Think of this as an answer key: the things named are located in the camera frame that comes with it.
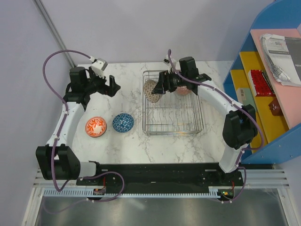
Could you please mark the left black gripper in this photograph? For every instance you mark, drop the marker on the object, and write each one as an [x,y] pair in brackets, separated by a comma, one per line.
[111,90]

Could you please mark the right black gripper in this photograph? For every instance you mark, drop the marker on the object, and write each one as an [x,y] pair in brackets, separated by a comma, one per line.
[164,84]

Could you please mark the brown square pattern bowl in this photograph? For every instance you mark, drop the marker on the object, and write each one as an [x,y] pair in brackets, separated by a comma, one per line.
[148,87]

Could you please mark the metal wire dish rack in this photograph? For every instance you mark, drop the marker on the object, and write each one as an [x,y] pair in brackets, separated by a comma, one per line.
[172,114]

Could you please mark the blue triangle pattern bowl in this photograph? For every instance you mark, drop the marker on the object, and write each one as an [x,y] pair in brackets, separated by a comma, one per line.
[123,123]

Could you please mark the orange floral bowl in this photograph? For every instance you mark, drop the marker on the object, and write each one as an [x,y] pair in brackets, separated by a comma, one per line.
[96,127]

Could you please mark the leaf pattern bowl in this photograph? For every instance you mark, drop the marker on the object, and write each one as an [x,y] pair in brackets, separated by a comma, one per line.
[183,91]

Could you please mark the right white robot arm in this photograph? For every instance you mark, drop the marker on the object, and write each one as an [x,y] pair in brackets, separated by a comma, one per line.
[240,126]

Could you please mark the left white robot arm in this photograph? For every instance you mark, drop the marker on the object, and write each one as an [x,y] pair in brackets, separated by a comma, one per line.
[56,159]

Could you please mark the pale green box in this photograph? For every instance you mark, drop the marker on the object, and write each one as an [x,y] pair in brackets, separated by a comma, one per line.
[245,97]

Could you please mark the red patterned box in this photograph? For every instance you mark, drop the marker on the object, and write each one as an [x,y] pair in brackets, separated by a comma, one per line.
[260,83]

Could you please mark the aluminium corner profile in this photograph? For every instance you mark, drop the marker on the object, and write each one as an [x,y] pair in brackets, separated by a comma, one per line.
[50,24]

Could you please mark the brown small toy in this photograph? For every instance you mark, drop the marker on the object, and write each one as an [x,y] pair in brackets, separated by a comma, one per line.
[275,108]

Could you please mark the spiral bound booklet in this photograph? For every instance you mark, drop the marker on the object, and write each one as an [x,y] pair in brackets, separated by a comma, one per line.
[283,57]

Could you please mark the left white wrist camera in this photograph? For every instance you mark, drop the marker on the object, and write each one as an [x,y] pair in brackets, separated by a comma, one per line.
[98,66]

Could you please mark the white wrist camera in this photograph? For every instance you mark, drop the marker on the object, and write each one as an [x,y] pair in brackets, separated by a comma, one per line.
[168,60]
[98,66]

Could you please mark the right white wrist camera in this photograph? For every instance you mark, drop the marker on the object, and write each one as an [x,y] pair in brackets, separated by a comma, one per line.
[168,60]

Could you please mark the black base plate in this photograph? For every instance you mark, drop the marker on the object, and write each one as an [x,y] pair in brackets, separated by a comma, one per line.
[177,177]

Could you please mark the white cable duct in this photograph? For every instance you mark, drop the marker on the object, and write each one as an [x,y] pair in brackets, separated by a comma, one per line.
[100,193]

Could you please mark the aluminium rail frame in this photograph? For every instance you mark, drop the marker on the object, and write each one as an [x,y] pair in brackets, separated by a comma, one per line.
[255,179]

